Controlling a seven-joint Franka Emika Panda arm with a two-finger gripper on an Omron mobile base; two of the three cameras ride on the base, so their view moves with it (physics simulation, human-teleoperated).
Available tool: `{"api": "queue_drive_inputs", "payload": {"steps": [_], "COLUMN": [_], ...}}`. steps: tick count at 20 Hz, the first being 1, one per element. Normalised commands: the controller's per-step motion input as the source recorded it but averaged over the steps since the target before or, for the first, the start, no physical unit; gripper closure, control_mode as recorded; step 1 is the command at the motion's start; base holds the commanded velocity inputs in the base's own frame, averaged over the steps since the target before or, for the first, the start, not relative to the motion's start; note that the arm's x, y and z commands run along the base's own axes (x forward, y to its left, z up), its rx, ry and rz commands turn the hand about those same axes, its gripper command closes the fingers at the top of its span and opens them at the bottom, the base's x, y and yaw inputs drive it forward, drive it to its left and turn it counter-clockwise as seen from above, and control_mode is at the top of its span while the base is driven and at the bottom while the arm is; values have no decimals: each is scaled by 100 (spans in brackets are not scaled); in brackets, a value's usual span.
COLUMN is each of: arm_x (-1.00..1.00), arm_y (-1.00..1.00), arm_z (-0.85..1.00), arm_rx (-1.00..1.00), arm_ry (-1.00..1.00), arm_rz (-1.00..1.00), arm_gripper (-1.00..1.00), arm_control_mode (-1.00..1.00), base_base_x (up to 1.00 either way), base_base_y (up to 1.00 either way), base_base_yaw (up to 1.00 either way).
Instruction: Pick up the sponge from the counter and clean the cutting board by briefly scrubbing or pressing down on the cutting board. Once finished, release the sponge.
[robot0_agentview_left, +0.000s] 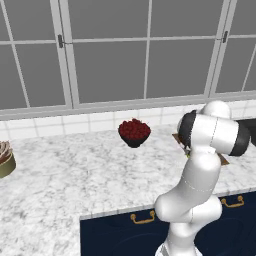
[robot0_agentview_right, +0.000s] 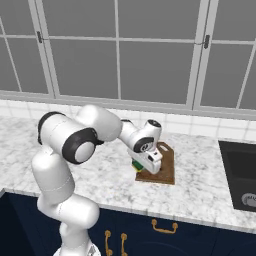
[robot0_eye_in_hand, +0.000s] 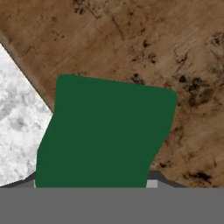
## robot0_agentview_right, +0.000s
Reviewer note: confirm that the green and yellow sponge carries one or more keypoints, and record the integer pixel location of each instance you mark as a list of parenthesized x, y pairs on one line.
[(136, 165)]

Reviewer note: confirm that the grey framed window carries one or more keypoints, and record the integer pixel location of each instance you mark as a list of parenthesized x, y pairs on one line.
[(116, 50)]

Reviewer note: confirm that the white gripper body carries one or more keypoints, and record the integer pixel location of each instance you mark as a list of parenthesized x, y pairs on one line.
[(150, 167)]

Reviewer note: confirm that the brown wooden cutting board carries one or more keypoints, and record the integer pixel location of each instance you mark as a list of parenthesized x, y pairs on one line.
[(167, 166)]

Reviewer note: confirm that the navy drawer front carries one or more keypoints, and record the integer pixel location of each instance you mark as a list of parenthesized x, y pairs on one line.
[(190, 238)]

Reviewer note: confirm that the black sink basin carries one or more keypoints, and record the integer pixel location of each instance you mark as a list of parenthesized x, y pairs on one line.
[(241, 173)]

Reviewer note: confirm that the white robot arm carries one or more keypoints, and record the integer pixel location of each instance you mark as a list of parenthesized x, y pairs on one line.
[(55, 173)]

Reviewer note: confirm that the black window latch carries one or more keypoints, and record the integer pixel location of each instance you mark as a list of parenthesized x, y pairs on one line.
[(206, 41), (39, 36)]

